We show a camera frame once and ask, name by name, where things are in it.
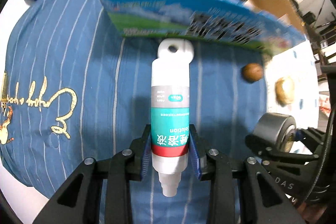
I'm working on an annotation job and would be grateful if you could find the orange white patterned cloth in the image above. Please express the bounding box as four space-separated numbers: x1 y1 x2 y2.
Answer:
319 94 331 117

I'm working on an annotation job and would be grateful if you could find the silver round tin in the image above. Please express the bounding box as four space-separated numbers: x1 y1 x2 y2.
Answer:
253 113 296 152

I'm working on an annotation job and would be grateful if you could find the dark wooden chair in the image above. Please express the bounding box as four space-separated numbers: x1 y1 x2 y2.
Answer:
302 0 335 65

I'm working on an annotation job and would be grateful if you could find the white teal solution bottle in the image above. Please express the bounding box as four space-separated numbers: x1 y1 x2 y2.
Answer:
150 38 194 197

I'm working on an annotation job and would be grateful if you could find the brown walnut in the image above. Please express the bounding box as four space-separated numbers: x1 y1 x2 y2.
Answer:
241 63 264 83

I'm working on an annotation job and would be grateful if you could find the plaid checkered blanket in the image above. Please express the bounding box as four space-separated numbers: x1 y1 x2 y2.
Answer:
263 41 319 129

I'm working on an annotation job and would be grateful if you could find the blue striped quilt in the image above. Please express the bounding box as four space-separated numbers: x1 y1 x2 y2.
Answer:
1 0 266 197

